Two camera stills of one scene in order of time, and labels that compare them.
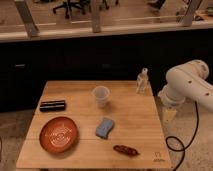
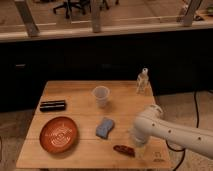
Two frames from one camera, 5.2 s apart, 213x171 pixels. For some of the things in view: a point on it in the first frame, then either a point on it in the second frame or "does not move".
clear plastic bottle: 143,86 does not move
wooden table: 94,124 does not move
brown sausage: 126,150 does not move
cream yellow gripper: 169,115 → 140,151
